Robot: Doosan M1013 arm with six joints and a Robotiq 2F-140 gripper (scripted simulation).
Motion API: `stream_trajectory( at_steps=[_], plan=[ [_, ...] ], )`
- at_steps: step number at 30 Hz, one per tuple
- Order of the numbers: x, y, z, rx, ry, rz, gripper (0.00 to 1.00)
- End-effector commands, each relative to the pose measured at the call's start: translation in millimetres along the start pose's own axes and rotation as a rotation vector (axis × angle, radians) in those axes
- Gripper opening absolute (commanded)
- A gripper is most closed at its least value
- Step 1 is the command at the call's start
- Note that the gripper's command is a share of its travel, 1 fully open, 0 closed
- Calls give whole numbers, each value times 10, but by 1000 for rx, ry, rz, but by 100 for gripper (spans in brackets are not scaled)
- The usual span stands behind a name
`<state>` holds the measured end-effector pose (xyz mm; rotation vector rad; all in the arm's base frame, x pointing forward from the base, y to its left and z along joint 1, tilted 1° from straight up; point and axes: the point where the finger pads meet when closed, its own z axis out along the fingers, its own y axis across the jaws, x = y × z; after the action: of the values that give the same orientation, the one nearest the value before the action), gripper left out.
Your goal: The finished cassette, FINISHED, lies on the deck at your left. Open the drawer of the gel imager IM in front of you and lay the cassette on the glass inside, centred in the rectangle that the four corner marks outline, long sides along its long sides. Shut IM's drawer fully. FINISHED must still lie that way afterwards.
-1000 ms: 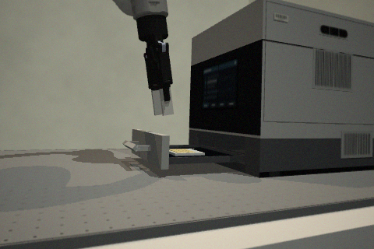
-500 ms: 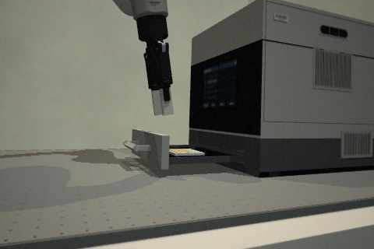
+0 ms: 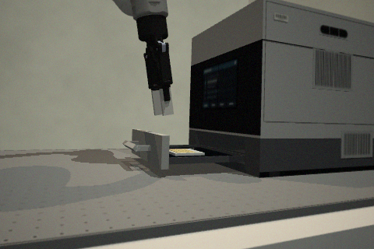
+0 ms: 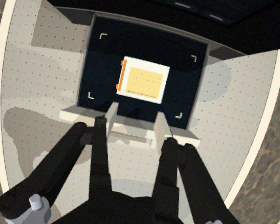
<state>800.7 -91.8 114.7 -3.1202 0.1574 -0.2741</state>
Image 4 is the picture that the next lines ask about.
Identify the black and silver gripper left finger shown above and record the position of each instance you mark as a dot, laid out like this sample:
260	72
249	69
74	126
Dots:
29	201

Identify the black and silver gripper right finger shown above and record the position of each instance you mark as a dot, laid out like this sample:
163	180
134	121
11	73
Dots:
205	202

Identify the grey benchtop instrument with drawer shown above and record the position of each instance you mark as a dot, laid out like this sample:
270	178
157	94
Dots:
241	27

